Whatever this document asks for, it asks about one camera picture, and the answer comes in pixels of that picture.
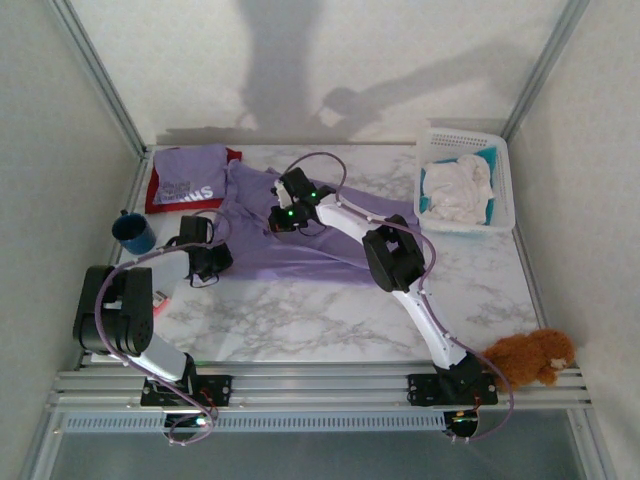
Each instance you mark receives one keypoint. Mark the aluminium side rail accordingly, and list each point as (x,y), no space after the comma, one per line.
(133,185)

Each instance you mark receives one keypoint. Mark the folded purple printed t-shirt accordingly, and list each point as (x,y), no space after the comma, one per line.
(190,170)

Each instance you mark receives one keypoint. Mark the round base electronics board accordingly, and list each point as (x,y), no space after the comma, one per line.
(465,424)
(192,425)

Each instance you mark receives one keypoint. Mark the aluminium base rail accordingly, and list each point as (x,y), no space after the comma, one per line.
(320,387)

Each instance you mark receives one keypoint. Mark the aluminium frame post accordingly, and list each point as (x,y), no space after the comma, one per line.
(545,70)
(98,75)

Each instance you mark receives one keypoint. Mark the folded purple and red shirts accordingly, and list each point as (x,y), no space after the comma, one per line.
(175,206)

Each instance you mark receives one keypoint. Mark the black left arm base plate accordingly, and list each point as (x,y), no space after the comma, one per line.
(220,387)

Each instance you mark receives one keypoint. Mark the dark blue mug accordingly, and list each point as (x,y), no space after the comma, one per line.
(132,235)

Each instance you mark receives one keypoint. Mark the crumpled white t-shirt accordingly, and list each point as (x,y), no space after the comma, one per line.
(460,190)

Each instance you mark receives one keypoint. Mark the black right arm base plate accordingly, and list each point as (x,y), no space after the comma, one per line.
(420,390)

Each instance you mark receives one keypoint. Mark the pack of coloured markers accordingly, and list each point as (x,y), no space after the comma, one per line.
(160,300)

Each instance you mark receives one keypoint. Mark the teal t-shirt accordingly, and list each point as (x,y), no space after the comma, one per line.
(495,152)

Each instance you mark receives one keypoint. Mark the white plastic basket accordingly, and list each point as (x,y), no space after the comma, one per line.
(450,140)

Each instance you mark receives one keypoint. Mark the plain purple t-shirt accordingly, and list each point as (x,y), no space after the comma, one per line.
(300,260)

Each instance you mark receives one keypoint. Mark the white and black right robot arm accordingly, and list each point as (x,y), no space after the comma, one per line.
(345,222)

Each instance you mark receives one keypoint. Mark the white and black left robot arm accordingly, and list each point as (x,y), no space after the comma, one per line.
(165,260)

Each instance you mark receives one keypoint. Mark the brown plush toy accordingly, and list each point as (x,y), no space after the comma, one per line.
(530,355)

